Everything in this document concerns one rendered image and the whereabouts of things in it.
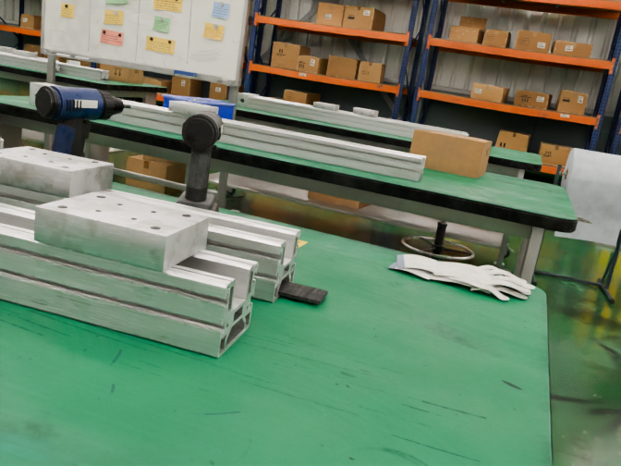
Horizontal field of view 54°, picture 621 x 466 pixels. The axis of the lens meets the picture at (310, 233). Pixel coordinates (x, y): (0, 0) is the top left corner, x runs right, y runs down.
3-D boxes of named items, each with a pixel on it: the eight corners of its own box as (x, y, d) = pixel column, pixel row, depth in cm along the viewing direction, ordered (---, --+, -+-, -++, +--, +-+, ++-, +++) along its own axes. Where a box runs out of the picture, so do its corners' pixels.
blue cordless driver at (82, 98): (26, 200, 115) (30, 81, 110) (111, 191, 132) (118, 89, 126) (51, 209, 112) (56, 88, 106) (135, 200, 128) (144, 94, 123)
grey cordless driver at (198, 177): (164, 240, 104) (176, 111, 98) (182, 214, 123) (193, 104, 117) (209, 246, 104) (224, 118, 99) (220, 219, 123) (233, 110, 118)
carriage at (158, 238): (31, 263, 68) (34, 205, 67) (90, 242, 79) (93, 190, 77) (161, 296, 65) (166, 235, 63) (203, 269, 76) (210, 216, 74)
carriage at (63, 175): (-25, 195, 92) (-24, 151, 90) (26, 186, 102) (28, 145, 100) (68, 216, 88) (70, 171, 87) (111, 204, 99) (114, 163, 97)
